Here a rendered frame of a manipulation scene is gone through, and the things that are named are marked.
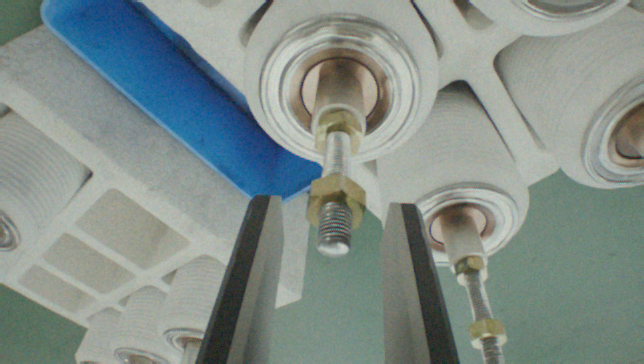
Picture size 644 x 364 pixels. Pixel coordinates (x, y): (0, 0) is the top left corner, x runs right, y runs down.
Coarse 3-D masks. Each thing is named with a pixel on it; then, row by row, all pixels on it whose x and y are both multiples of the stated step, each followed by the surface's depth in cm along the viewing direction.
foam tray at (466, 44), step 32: (192, 0) 21; (224, 0) 21; (256, 0) 20; (416, 0) 20; (448, 0) 20; (640, 0) 19; (192, 32) 22; (224, 32) 22; (448, 32) 21; (480, 32) 21; (512, 32) 21; (224, 64) 23; (448, 64) 22; (480, 64) 22; (480, 96) 24; (512, 128) 25; (544, 160) 27
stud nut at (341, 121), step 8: (336, 112) 14; (344, 112) 13; (320, 120) 13; (328, 120) 13; (336, 120) 13; (344, 120) 13; (352, 120) 13; (320, 128) 13; (328, 128) 13; (336, 128) 13; (344, 128) 13; (352, 128) 13; (360, 128) 14; (320, 136) 13; (352, 136) 13; (360, 136) 13; (320, 144) 14; (352, 144) 14; (320, 152) 14; (352, 152) 14
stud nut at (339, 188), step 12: (324, 180) 11; (336, 180) 10; (348, 180) 11; (312, 192) 10; (324, 192) 10; (336, 192) 10; (348, 192) 10; (360, 192) 11; (312, 204) 10; (324, 204) 10; (348, 204) 10; (360, 204) 10; (312, 216) 11; (360, 216) 11
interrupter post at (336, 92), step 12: (324, 84) 15; (336, 84) 15; (348, 84) 15; (360, 84) 16; (324, 96) 14; (336, 96) 14; (348, 96) 14; (360, 96) 15; (324, 108) 14; (336, 108) 14; (348, 108) 14; (360, 108) 14; (312, 120) 14; (360, 120) 14; (312, 132) 15
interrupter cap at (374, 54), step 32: (288, 32) 14; (320, 32) 14; (352, 32) 14; (384, 32) 14; (288, 64) 15; (320, 64) 16; (352, 64) 15; (384, 64) 15; (416, 64) 15; (288, 96) 16; (384, 96) 16; (416, 96) 16; (288, 128) 18; (384, 128) 17; (352, 160) 18
